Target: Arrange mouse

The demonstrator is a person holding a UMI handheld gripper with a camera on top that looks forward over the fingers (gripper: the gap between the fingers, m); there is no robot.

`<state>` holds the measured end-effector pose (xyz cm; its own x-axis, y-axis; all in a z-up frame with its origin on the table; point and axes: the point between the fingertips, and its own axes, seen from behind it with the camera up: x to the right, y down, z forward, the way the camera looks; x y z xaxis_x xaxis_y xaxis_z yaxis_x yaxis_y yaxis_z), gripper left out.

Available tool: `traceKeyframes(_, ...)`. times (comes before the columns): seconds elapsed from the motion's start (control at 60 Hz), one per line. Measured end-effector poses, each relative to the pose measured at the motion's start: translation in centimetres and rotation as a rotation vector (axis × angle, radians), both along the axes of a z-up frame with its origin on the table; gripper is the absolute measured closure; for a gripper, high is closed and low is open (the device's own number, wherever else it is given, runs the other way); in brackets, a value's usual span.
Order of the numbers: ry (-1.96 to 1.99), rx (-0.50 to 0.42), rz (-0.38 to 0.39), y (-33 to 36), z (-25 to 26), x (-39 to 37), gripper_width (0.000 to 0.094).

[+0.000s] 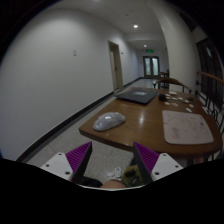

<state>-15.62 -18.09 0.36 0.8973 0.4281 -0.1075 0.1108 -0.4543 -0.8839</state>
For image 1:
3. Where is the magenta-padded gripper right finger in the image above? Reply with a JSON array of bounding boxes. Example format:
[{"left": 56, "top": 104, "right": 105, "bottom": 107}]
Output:
[{"left": 132, "top": 141, "right": 184, "bottom": 185}]

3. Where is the wooden armchair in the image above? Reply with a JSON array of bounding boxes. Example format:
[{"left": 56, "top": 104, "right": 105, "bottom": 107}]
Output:
[{"left": 152, "top": 77, "right": 194, "bottom": 95}]

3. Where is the glazed double door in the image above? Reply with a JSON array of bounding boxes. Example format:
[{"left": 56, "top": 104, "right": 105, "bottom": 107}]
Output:
[{"left": 142, "top": 55, "right": 161, "bottom": 80}]

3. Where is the black railing with wooden handrail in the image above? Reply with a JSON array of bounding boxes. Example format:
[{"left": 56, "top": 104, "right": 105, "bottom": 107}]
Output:
[{"left": 195, "top": 70, "right": 224, "bottom": 161}]

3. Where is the dark closed laptop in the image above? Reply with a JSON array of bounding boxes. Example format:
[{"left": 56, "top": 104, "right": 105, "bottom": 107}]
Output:
[{"left": 114, "top": 89, "right": 158, "bottom": 105}]

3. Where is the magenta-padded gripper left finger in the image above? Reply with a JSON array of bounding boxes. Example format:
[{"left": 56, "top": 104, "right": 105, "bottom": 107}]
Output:
[{"left": 39, "top": 141, "right": 93, "bottom": 184}]

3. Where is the dark framed window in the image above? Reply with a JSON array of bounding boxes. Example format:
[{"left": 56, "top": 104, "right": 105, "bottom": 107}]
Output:
[{"left": 195, "top": 37, "right": 224, "bottom": 108}]

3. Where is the beige corridor door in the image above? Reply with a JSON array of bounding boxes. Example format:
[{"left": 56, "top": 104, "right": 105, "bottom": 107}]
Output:
[{"left": 107, "top": 40, "right": 125, "bottom": 92}]

